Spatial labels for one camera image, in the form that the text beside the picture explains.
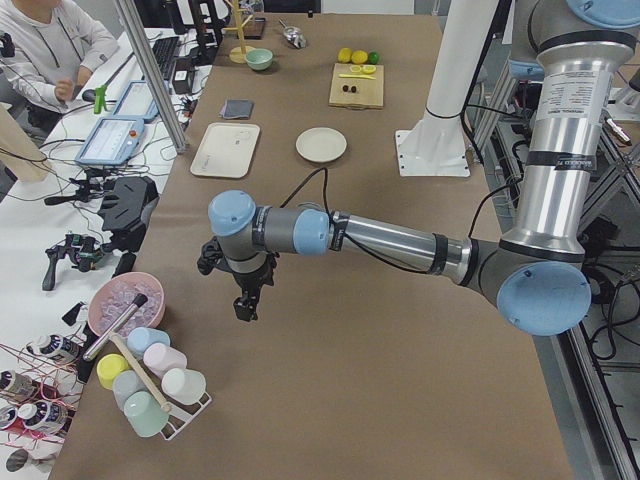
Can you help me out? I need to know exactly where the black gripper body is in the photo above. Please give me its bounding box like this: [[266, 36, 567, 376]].
[[197, 237, 278, 300]]

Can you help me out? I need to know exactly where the beige round plate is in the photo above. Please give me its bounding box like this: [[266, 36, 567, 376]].
[[295, 127, 347, 163]]

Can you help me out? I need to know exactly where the cream rabbit tray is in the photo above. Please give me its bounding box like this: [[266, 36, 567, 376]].
[[190, 122, 260, 179]]

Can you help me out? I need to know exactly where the metal scoop with black tip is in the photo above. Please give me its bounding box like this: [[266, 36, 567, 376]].
[[82, 293, 148, 362]]

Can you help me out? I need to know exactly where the pink plastic cup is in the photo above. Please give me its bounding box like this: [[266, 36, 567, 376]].
[[143, 343, 188, 379]]

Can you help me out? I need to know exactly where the white plastic cup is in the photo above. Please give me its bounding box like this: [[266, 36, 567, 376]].
[[161, 368, 206, 405]]

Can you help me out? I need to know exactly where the pink bowl with ice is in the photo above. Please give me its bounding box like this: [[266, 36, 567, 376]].
[[88, 272, 165, 337]]

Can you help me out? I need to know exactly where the blue plastic cup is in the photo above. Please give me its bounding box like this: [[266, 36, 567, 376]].
[[126, 327, 171, 359]]

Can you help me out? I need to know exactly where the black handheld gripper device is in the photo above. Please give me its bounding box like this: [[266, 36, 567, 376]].
[[42, 232, 113, 291]]

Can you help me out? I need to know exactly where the white cup rack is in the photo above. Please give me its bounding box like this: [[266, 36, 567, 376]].
[[108, 333, 213, 442]]

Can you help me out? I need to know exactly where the grey plastic cup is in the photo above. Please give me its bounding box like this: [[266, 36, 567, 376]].
[[112, 370, 147, 411]]

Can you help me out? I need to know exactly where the mint plastic cup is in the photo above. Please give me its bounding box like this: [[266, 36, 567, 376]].
[[123, 391, 169, 438]]

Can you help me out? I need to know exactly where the yellow plastic cup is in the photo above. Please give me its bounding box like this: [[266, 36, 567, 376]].
[[96, 353, 131, 390]]

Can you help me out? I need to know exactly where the grey folded cloth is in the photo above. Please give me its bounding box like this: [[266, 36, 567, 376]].
[[219, 99, 254, 120]]

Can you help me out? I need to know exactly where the blue teach pendant tablet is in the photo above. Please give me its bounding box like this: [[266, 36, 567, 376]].
[[75, 116, 145, 167]]

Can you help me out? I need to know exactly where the wooden mug tree stand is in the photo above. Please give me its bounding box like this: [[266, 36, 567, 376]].
[[225, 0, 254, 64]]

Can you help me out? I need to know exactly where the mint green bowl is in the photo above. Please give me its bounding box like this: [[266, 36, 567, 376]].
[[245, 48, 274, 71]]

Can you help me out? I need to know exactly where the black keyboard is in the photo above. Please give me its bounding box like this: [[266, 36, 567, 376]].
[[152, 36, 180, 81]]

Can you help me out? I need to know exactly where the bamboo cutting board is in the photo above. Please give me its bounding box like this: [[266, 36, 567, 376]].
[[329, 63, 385, 109]]

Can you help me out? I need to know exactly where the yellow plastic knife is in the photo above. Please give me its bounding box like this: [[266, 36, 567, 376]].
[[338, 73, 376, 80]]

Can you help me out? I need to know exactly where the metal ice scoop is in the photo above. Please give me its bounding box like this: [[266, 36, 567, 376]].
[[279, 19, 307, 49]]

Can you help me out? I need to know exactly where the yellow lemon far end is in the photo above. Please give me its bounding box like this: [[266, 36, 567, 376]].
[[337, 48, 352, 64]]

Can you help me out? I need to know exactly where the yellow lemon near lime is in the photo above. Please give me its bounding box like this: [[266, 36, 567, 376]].
[[350, 50, 369, 65]]

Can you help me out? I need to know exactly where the green lime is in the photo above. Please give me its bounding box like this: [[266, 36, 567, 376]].
[[368, 51, 380, 65]]

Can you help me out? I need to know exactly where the person in white hoodie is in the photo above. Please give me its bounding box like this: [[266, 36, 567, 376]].
[[1, 1, 118, 113]]

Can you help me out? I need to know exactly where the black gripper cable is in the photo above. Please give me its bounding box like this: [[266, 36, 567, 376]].
[[277, 167, 524, 274]]

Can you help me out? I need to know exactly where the aluminium frame post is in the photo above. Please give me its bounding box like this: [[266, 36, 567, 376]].
[[114, 0, 187, 154]]

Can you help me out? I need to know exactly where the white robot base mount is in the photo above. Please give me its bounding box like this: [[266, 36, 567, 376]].
[[396, 0, 511, 177]]

